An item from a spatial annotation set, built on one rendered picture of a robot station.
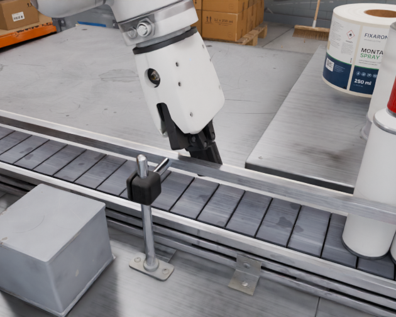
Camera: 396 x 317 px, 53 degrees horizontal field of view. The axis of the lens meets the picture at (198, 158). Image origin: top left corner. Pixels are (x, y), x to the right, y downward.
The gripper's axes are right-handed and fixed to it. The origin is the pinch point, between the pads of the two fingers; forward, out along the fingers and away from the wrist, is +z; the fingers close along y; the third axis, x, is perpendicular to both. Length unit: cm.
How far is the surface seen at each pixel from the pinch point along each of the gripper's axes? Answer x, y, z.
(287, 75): 7, 63, 9
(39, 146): 30.4, 1.5, -4.4
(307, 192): -12.9, -4.2, 2.8
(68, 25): 169, 164, -21
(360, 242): -16.8, -2.6, 10.6
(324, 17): 69, 453, 62
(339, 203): -15.9, -4.2, 4.2
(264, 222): -5.8, -1.2, 8.8
